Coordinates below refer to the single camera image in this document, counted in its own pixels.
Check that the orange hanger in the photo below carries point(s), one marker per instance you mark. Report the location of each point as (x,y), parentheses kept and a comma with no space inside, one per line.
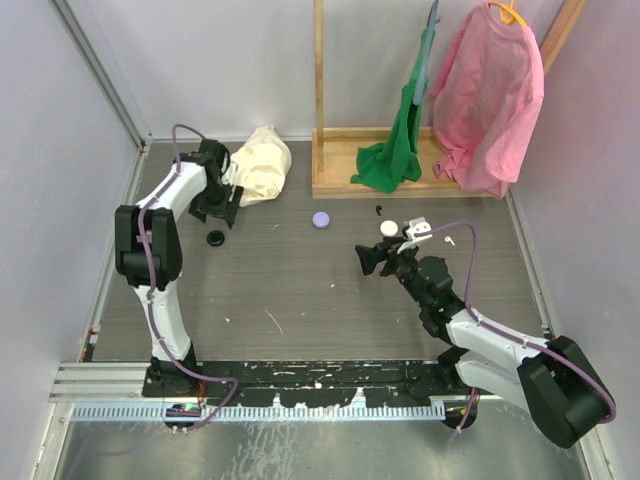
(508,14)

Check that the wooden clothes rack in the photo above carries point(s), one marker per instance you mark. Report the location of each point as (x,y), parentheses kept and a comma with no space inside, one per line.
(334,149)

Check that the blue hanger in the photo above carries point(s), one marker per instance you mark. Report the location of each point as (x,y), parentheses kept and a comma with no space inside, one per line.
(426,47)

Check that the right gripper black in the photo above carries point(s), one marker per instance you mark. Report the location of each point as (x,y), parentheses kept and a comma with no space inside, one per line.
(370,257)

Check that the white cable duct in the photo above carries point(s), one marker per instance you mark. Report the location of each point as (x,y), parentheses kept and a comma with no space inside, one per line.
(161,411)

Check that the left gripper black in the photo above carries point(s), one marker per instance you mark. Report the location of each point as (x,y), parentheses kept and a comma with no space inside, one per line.
(200,209)

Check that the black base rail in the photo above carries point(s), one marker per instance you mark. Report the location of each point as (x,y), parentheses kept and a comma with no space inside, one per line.
(392,383)

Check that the pink shirt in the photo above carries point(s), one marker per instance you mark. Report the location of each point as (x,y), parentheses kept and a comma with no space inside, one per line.
(486,101)

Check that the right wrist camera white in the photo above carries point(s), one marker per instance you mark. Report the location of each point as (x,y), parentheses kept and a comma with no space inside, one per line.
(417,231)

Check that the cream cloth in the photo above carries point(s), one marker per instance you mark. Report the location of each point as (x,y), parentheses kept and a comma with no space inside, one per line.
(261,166)

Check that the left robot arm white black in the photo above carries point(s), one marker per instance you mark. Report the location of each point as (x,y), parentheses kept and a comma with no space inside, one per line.
(148,252)

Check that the green shirt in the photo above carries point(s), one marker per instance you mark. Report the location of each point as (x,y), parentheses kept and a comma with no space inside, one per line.
(385,165)

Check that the white earbud charging case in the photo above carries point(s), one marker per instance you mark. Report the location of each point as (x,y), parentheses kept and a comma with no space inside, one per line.
(389,228)

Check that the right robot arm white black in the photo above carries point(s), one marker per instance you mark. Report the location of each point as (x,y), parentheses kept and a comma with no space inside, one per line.
(551,380)

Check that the purple earbud charging case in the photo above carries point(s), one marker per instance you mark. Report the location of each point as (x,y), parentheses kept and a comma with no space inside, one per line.
(321,220)

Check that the black earbud charging case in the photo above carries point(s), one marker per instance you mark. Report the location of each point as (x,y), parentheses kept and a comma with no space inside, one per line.
(215,238)

